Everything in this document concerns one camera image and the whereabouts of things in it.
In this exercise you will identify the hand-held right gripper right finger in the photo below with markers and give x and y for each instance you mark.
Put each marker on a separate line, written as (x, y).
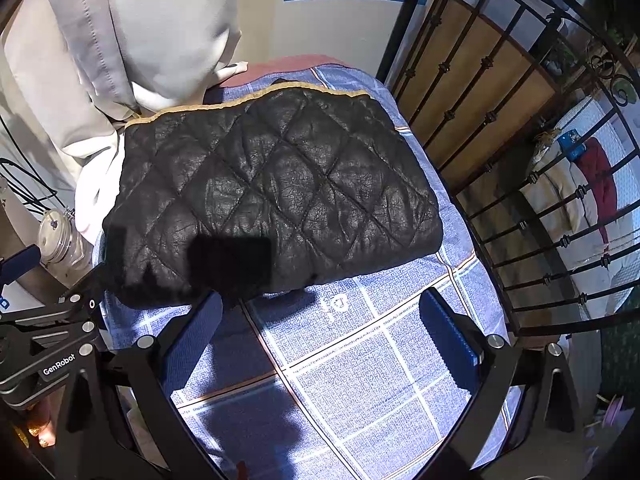
(447, 340)

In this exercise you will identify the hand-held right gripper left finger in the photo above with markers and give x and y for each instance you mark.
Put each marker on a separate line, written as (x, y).
(195, 340)

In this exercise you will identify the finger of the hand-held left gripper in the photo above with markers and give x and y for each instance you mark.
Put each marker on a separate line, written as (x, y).
(65, 317)
(22, 262)

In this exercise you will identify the black quilted jacket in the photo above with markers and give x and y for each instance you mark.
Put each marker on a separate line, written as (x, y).
(275, 185)

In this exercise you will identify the person's left hand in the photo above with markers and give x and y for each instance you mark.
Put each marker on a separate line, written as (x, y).
(40, 425)

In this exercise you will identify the glass jar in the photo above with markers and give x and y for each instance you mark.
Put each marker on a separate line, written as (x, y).
(60, 245)

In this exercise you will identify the blue plaid bedsheet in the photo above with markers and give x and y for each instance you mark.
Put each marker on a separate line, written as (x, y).
(350, 385)

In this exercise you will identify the green patterned rug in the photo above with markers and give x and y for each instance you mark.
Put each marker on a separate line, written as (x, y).
(625, 350)

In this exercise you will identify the white cushion with red print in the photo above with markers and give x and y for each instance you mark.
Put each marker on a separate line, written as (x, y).
(550, 180)

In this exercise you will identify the brown wooden panel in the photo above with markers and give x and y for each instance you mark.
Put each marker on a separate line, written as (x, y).
(462, 77)

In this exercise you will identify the light grey cloth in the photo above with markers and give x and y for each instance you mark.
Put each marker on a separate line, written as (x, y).
(125, 20)

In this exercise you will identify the pink blanket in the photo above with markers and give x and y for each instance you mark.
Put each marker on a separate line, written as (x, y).
(280, 65)

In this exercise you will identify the black iron bed frame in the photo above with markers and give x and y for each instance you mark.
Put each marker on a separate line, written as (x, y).
(407, 10)

